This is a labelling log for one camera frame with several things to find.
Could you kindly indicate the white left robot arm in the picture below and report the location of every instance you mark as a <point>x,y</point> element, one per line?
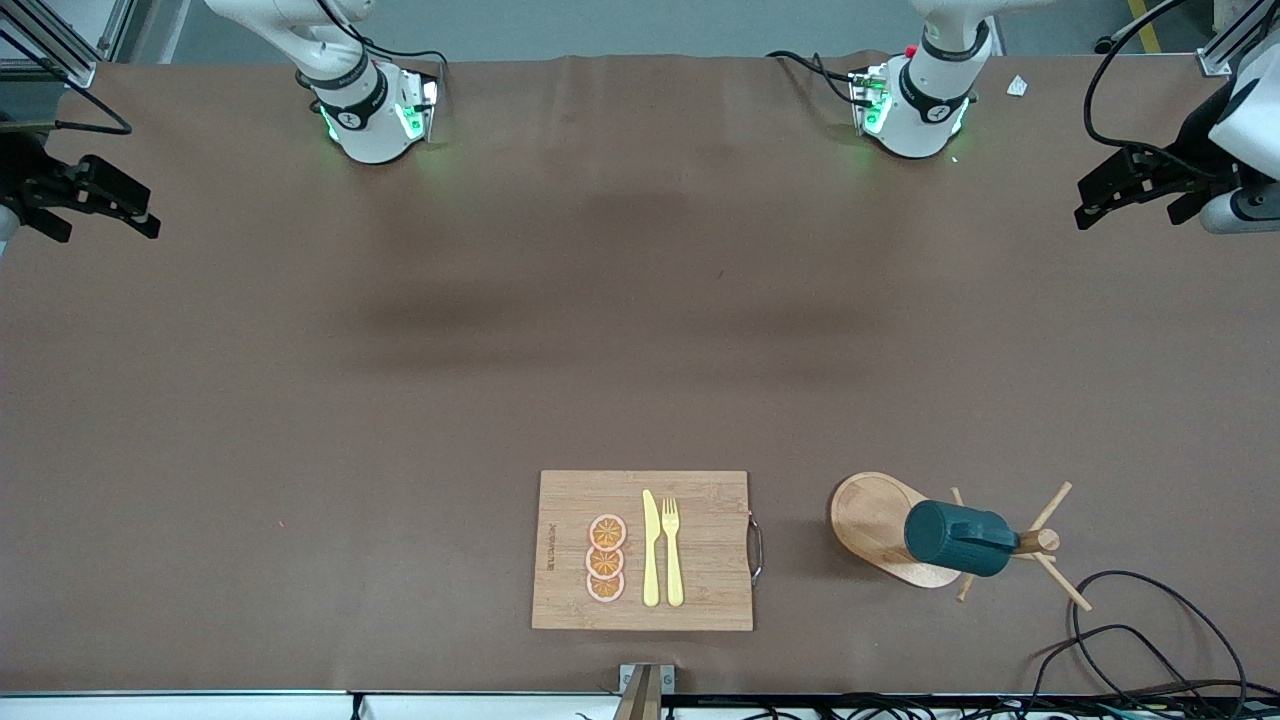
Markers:
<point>920,120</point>

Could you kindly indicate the orange slice toy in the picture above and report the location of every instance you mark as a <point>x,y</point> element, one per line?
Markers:
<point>607,532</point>

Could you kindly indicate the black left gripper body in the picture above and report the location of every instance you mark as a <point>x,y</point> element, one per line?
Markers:
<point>1190,147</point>

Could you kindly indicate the dark teal cup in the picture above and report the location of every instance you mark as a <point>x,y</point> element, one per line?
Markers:
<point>955,540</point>

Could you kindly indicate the brown vertical post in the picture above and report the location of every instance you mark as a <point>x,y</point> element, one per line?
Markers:
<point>640,700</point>

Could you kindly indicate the white paper scrap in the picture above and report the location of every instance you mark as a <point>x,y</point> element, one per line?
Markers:
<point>1017,86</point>

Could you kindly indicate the bamboo cutting board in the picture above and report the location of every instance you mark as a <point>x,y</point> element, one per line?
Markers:
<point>700,560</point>

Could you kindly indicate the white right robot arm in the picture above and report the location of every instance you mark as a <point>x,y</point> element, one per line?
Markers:
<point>370,130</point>

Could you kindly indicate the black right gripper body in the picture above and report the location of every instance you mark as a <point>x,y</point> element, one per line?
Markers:
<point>22,172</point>

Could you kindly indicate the metal table edge bracket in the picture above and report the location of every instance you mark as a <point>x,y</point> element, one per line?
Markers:
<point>668,678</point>

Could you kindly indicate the yellow plastic knife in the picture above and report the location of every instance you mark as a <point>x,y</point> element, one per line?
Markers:
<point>650,560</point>

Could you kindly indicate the aluminium frame profile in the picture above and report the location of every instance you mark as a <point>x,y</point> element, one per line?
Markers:
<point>1225,55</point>
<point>50,40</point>

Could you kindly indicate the wooden mug tree stand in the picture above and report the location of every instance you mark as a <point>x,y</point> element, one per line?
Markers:
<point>870,520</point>

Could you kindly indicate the yellow plastic fork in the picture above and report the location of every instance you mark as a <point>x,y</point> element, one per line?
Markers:
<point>673,570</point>

